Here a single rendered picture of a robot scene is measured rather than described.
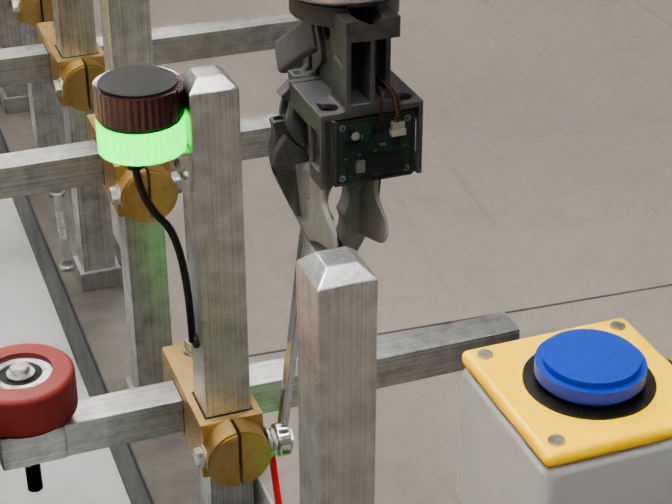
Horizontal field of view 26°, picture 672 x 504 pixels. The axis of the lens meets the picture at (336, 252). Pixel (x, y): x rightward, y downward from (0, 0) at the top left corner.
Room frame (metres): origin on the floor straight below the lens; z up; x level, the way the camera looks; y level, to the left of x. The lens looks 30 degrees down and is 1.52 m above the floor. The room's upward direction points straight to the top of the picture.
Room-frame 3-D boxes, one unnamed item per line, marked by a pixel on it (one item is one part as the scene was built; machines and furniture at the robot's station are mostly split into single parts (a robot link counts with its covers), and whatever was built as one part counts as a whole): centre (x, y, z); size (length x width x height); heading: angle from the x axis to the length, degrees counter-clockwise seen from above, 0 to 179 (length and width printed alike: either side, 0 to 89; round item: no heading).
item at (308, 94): (0.88, -0.01, 1.15); 0.09 x 0.08 x 0.12; 21
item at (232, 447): (0.93, 0.10, 0.85); 0.14 x 0.06 x 0.05; 20
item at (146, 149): (0.90, 0.13, 1.11); 0.06 x 0.06 x 0.02
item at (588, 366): (0.43, -0.09, 1.22); 0.04 x 0.04 x 0.02
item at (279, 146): (0.90, 0.02, 1.09); 0.05 x 0.02 x 0.09; 111
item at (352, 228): (0.89, -0.02, 1.04); 0.06 x 0.03 x 0.09; 21
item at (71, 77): (1.40, 0.27, 0.95); 0.14 x 0.06 x 0.05; 20
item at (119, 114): (0.90, 0.13, 1.13); 0.06 x 0.06 x 0.02
